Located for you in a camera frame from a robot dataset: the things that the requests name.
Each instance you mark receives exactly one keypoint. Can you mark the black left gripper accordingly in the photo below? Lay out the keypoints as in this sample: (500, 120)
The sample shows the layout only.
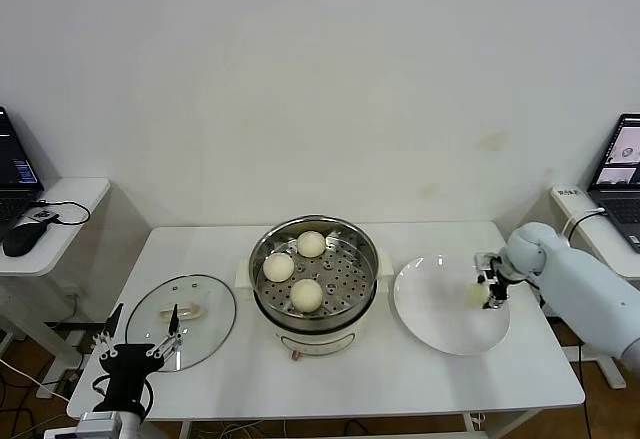
(131, 371)

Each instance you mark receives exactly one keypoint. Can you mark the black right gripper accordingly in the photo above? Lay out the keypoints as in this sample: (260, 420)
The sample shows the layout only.
(497, 271)

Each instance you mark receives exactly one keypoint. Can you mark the white steamed baozi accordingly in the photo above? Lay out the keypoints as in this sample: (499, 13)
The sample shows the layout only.
(278, 266)
(473, 295)
(306, 295)
(310, 244)

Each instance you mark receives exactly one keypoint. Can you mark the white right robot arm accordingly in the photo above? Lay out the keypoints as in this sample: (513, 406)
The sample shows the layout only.
(575, 284)

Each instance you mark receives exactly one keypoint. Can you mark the stainless steel steamer basket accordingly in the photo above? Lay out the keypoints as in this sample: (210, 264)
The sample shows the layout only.
(345, 291)

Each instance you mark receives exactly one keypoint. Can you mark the white round plate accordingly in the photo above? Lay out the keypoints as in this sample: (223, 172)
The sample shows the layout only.
(430, 309)

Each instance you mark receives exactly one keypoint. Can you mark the white table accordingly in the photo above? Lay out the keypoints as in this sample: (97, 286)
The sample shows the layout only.
(200, 249)

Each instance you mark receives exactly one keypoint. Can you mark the white side desk with power strip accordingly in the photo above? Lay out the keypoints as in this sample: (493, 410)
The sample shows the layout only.
(600, 244)

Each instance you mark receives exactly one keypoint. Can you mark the white side desk with mouse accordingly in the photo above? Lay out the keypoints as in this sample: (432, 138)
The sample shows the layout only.
(65, 239)

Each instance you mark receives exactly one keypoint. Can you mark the grey laptop with image windows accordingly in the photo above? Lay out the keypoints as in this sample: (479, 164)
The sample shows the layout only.
(615, 209)

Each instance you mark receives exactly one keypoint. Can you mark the black computer mouse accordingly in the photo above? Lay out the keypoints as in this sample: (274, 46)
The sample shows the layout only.
(22, 240)

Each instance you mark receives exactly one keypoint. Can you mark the small grey usb hub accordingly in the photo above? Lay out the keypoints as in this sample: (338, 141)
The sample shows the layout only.
(42, 215)

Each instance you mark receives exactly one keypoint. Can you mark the cream electric cooker pot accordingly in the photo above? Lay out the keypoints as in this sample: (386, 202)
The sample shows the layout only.
(315, 341)

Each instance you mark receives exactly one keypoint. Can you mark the black laptop dark screen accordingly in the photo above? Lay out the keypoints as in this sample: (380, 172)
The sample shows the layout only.
(15, 159)

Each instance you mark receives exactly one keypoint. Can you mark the white wall socket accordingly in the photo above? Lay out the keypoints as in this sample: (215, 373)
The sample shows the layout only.
(74, 290)

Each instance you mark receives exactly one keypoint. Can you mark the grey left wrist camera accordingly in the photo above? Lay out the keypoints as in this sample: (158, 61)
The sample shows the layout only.
(100, 424)

